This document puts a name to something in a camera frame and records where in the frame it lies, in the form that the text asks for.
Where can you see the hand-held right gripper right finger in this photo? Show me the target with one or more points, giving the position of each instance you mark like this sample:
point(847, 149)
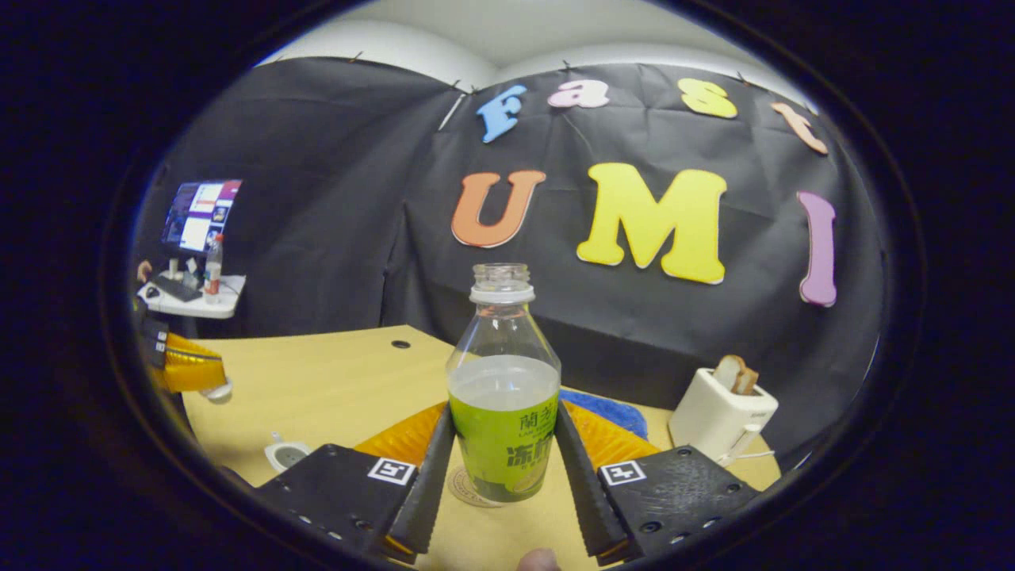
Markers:
point(583, 492)

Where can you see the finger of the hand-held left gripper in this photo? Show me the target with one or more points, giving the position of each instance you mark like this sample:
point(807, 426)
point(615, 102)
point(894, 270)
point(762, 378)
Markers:
point(190, 365)

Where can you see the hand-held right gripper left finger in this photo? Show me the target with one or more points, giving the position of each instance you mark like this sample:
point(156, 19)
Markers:
point(428, 492)

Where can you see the round brown coaster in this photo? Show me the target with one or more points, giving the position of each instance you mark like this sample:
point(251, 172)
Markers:
point(461, 492)

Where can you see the white teacup lid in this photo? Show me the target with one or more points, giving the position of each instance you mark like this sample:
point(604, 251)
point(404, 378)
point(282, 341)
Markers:
point(217, 392)

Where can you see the green label water bottle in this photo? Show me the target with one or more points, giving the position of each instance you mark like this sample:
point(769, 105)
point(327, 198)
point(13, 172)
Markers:
point(503, 396)

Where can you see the red label plastic bottle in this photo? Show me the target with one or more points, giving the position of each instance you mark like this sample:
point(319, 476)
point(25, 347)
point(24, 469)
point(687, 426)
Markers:
point(212, 274)

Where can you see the white side table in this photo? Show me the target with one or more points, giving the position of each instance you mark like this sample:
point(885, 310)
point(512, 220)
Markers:
point(226, 297)

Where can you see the black keyboard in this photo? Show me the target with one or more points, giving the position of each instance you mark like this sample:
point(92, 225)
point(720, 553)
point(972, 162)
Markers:
point(176, 288)

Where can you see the blue towel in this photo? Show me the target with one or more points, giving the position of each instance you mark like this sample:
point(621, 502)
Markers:
point(614, 412)

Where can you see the white toaster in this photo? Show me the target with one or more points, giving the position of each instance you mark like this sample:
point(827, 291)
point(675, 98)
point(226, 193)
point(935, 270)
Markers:
point(714, 420)

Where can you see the computer monitor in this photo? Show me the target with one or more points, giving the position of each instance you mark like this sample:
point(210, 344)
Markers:
point(198, 214)

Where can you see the pale bread slice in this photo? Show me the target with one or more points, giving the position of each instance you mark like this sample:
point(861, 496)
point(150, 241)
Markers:
point(725, 371)

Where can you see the brown bread slice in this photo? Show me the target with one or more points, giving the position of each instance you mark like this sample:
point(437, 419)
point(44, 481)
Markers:
point(747, 382)

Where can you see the black backdrop cloth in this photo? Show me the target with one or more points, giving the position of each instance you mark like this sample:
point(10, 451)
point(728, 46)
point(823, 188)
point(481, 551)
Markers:
point(317, 198)

